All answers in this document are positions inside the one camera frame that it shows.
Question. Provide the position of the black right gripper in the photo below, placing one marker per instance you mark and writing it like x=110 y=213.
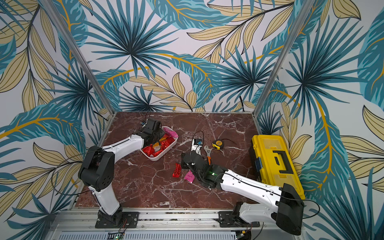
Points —
x=190 y=162

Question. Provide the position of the red tea bags in box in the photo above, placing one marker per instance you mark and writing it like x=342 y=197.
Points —
x=153 y=150

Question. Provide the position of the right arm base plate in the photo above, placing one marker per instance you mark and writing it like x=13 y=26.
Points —
x=227 y=219

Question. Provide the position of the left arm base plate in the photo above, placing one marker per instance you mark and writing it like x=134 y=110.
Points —
x=118 y=220

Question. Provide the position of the white plastic storage box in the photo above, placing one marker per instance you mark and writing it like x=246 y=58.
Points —
x=166 y=151

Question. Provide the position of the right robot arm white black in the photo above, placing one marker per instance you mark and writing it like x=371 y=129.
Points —
x=281 y=205

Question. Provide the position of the yellow black tape measure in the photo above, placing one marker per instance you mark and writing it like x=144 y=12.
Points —
x=218 y=144

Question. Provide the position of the aluminium front rail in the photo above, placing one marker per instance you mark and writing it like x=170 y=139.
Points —
x=150 y=219

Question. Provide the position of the pink tea bag packet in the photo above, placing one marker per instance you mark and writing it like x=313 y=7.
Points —
x=189 y=177

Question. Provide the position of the adjustable wrench orange handle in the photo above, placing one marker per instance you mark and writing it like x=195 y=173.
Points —
x=208 y=152

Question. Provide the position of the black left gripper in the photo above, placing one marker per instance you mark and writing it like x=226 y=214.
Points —
x=161 y=133

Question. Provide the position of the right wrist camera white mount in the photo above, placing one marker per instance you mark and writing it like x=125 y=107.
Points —
x=197 y=145

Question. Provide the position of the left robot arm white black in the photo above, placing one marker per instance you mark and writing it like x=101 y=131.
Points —
x=98 y=169

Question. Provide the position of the yellow black toolbox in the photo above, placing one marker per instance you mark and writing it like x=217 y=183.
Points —
x=272 y=163

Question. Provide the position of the small red tea bag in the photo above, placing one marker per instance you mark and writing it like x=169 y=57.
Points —
x=177 y=171

